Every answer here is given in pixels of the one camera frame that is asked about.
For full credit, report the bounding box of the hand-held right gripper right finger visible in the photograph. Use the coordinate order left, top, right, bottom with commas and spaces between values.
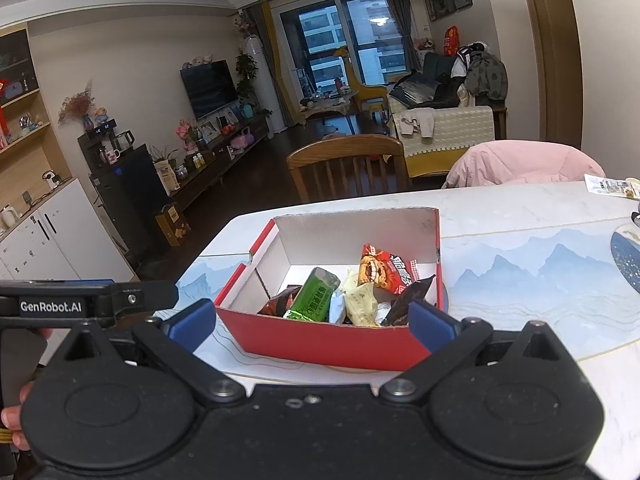
378, 300, 584, 406

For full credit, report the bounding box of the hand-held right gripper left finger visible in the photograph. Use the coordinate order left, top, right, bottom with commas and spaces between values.
52, 299, 248, 404

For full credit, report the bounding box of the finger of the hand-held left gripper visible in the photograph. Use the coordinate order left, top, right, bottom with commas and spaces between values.
107, 280, 179, 320

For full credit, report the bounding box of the black snack packet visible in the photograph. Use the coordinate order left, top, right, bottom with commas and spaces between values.
382, 274, 437, 328

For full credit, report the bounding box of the red snack packet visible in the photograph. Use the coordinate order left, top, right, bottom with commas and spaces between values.
359, 243, 424, 295

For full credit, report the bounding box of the cream snack packet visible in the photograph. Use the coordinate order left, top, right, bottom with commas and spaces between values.
342, 269, 377, 327

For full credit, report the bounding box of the brown foil snack packet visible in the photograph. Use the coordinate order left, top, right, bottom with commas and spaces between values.
257, 285, 304, 317

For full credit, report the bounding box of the light blue snack packet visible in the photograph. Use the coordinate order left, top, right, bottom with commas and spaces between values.
328, 290, 347, 324

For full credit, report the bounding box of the red cardboard box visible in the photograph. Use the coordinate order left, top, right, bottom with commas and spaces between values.
215, 206, 445, 372

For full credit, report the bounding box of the green red snack bar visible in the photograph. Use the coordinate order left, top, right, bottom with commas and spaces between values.
284, 267, 342, 322

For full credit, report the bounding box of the person's left hand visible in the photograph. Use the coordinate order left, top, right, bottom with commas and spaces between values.
0, 327, 54, 453

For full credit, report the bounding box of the white cabinet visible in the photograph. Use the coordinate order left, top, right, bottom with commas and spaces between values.
0, 177, 136, 284

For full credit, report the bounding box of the brown cardboard box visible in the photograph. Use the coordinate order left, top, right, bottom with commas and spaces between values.
155, 202, 191, 247

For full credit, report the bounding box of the black cabinet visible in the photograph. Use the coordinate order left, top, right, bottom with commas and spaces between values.
77, 130, 174, 268

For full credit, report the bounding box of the blue mountain print table mat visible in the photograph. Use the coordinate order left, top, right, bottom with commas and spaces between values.
177, 217, 640, 362

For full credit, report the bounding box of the dark wooden television cabinet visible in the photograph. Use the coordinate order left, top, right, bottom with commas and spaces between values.
167, 114, 271, 211

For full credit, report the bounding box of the wooden chair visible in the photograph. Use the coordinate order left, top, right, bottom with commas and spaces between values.
286, 134, 412, 204

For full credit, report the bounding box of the sofa with cream cover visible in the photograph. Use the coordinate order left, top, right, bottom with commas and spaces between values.
387, 52, 508, 176

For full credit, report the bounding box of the dried flower vase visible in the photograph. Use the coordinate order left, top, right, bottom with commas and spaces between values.
57, 80, 96, 134

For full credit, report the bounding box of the flat screen television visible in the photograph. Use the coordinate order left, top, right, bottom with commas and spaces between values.
180, 59, 239, 121

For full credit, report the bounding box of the coffee table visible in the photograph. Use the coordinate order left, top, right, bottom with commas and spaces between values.
299, 95, 354, 124

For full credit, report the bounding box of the white standing air conditioner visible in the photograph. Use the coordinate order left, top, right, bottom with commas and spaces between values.
242, 35, 282, 137

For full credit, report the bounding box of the green potted plant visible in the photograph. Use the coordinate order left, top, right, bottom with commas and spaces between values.
235, 52, 261, 111

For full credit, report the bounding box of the yellow giraffe toy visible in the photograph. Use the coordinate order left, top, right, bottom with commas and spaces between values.
332, 46, 389, 111

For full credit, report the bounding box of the pile of clothes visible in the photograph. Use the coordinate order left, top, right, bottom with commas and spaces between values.
457, 42, 509, 109

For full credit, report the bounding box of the yellow grey curtain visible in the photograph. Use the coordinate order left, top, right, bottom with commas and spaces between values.
260, 2, 296, 129

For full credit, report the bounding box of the wooden door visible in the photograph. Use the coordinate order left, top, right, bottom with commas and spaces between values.
517, 0, 584, 149

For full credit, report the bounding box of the large window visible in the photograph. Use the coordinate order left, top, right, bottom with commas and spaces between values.
280, 0, 421, 89

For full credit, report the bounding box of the wooden wall shelf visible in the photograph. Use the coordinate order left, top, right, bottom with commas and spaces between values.
0, 22, 71, 226

